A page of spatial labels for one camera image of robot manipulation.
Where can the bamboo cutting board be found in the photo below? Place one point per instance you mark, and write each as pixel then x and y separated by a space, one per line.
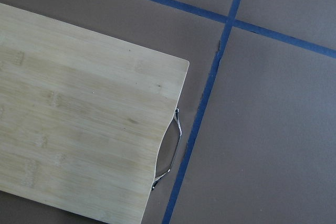
pixel 83 116

